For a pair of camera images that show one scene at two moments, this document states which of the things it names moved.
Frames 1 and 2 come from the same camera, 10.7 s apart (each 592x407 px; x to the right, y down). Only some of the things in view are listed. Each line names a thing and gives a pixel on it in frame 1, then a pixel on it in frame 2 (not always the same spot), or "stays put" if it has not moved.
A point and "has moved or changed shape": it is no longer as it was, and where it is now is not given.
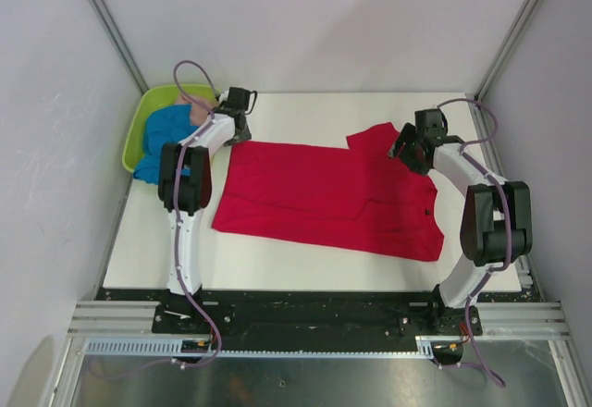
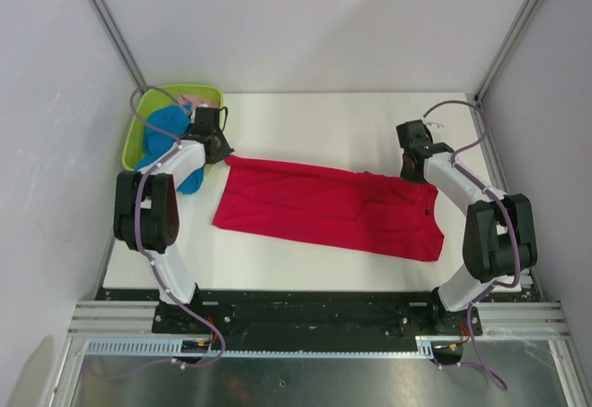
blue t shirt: [163, 125] stays put
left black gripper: [243, 136] to [225, 151]
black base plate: [311, 314] stays put
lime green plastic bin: [152, 99] stays put
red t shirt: [358, 200] has moved or changed shape
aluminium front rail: [100, 318] stays put
